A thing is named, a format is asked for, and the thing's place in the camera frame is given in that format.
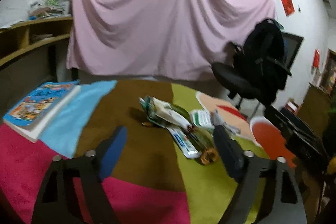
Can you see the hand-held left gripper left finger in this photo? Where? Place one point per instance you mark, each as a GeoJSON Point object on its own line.
{"type": "Point", "coordinates": [115, 150]}

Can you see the flat papers in shelf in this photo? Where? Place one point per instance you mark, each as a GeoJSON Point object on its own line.
{"type": "Point", "coordinates": [41, 37]}

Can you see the framed wall picture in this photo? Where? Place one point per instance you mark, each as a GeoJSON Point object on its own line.
{"type": "Point", "coordinates": [330, 73]}

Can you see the brown round snack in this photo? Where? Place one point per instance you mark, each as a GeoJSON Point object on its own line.
{"type": "Point", "coordinates": [208, 155]}

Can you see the silver crumpled wrapper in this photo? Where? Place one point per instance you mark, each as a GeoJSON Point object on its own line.
{"type": "Point", "coordinates": [225, 124]}

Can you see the multicoloured printed tablecloth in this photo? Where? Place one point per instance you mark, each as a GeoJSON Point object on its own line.
{"type": "Point", "coordinates": [147, 161]}

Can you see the pink hanging sheet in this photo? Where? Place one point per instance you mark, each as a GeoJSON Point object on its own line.
{"type": "Point", "coordinates": [162, 19]}

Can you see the black backpack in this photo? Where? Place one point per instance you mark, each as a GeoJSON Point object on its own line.
{"type": "Point", "coordinates": [262, 53]}

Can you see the blue illustrated book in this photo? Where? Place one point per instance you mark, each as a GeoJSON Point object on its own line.
{"type": "Point", "coordinates": [34, 106]}

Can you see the green white packet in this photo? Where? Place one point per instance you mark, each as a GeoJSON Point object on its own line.
{"type": "Point", "coordinates": [201, 118]}

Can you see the red plastic bin white rim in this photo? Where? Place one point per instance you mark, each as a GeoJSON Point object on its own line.
{"type": "Point", "coordinates": [267, 136]}

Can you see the pile of papers and bags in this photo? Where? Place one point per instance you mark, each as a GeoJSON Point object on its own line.
{"type": "Point", "coordinates": [48, 10]}

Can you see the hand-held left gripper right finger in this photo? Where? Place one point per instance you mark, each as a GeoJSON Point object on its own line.
{"type": "Point", "coordinates": [228, 154]}

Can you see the red paper wall decoration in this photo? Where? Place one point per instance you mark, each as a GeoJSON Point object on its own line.
{"type": "Point", "coordinates": [286, 3]}

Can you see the small red wall paper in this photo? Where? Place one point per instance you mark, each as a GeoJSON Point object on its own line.
{"type": "Point", "coordinates": [316, 58]}

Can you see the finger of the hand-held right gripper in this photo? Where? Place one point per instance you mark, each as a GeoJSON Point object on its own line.
{"type": "Point", "coordinates": [278, 117]}

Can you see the dark green wrapper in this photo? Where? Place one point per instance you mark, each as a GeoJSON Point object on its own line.
{"type": "Point", "coordinates": [203, 140]}

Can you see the white blue medicine sachet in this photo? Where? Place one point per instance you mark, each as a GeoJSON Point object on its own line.
{"type": "Point", "coordinates": [183, 141]}

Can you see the crumpled white wrapper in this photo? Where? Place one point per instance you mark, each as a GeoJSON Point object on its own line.
{"type": "Point", "coordinates": [160, 111]}

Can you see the wooden cabinet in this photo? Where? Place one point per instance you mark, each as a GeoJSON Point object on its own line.
{"type": "Point", "coordinates": [315, 108]}

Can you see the black office chair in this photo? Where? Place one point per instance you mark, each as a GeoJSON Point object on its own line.
{"type": "Point", "coordinates": [233, 79]}

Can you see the wooden wall shelf unit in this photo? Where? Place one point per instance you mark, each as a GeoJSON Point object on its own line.
{"type": "Point", "coordinates": [39, 45]}

